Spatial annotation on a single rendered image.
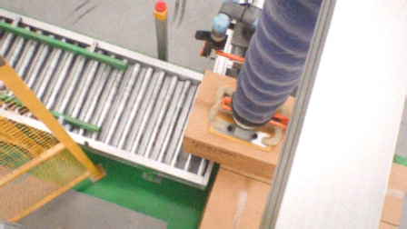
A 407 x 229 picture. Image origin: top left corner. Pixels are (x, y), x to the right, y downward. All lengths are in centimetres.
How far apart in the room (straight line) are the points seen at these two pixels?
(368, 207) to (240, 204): 253
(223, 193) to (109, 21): 178
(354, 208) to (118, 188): 313
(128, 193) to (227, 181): 86
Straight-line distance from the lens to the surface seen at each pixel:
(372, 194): 50
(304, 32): 137
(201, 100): 257
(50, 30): 337
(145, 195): 354
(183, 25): 395
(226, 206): 300
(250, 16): 228
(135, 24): 397
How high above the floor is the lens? 351
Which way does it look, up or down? 73 degrees down
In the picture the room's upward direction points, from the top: 12 degrees clockwise
